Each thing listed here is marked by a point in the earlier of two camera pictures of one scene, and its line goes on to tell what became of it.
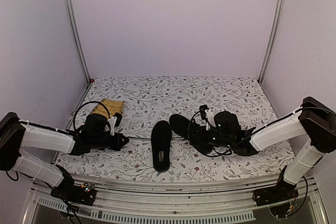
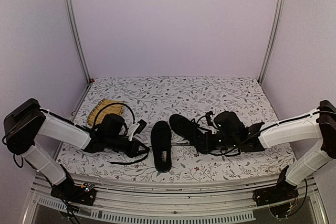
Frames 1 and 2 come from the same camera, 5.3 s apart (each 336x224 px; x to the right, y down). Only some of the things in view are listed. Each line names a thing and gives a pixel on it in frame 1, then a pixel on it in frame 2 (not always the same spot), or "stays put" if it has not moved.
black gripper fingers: x=133 y=137 -> x=132 y=161
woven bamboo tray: x=113 y=106 stays put
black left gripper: x=118 y=145 -> x=133 y=151
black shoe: x=161 y=139 stays put
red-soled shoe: x=184 y=127 stays put
